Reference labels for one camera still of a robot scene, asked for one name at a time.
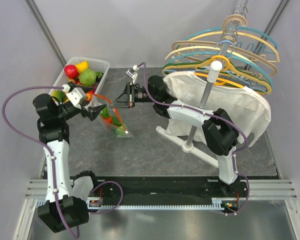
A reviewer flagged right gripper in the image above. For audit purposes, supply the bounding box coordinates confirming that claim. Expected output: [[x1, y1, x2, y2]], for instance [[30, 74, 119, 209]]
[[110, 82, 157, 109]]

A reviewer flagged clear zip top bag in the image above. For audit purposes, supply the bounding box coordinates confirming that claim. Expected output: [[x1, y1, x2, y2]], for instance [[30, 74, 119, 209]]
[[92, 93, 133, 139]]

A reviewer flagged orange carrot toy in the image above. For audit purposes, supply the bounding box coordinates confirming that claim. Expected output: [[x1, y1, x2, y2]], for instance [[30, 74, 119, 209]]
[[103, 116, 113, 124]]

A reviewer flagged small green fruit toy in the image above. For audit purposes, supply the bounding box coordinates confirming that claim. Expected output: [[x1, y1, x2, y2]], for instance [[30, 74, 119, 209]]
[[115, 127, 127, 137]]

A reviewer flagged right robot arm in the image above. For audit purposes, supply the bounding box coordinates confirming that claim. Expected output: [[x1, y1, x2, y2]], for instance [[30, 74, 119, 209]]
[[110, 75, 240, 197]]

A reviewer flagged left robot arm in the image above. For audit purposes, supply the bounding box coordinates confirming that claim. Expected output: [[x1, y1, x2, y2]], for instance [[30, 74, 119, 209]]
[[32, 93, 106, 233]]

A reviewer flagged red peach toy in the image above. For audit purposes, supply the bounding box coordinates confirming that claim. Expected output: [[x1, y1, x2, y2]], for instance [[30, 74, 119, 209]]
[[85, 90, 95, 102]]

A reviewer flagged green cabbage toy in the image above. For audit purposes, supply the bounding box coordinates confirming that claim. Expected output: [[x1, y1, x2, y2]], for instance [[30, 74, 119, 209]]
[[78, 69, 97, 87]]

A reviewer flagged yellow green mango toy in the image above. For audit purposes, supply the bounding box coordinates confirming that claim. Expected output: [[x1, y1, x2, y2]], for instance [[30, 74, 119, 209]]
[[51, 90, 68, 103]]

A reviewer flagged dark mangosteen toy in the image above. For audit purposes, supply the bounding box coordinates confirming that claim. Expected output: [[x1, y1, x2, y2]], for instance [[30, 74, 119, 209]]
[[95, 71, 104, 82]]

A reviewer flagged white plastic basket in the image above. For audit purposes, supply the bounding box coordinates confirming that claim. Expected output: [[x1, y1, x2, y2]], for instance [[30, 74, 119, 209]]
[[54, 56, 110, 106]]

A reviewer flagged red apple toy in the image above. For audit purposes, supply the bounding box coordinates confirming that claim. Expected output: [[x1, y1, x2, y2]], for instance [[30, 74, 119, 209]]
[[63, 64, 79, 79]]

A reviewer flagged beige wooden hanger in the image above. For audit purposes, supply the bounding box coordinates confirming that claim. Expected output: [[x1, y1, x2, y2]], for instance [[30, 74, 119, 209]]
[[171, 40, 278, 77]]

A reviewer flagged clothes rack stand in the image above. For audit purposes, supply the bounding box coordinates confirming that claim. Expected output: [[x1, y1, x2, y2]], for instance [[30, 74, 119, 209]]
[[156, 0, 248, 168]]

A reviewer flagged orange plastic hanger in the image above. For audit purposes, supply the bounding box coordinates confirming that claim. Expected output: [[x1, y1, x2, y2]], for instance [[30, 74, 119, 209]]
[[193, 54, 245, 90]]

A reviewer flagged white t-shirt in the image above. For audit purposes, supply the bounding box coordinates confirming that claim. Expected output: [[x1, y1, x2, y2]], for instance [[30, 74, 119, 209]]
[[163, 71, 271, 147]]

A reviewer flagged green hanger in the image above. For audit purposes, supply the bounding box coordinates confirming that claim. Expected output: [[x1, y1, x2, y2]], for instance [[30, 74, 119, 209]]
[[162, 61, 273, 94]]

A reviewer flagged teal hanger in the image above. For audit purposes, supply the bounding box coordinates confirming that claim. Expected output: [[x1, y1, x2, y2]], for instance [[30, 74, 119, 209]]
[[183, 26, 280, 76]]

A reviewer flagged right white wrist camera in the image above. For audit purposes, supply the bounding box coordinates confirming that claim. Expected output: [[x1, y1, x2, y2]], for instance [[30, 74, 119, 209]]
[[125, 65, 140, 85]]

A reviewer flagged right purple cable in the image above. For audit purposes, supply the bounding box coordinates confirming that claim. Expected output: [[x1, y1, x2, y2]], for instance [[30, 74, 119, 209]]
[[137, 62, 248, 153]]

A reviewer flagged purple cable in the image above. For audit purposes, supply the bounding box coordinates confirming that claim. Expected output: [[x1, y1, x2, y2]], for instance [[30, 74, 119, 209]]
[[1, 85, 81, 238], [137, 62, 248, 153]]

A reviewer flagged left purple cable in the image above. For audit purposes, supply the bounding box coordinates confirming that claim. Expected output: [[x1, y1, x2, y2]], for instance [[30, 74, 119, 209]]
[[1, 85, 81, 238]]

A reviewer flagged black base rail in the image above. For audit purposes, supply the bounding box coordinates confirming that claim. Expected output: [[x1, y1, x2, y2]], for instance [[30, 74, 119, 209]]
[[62, 174, 251, 216]]

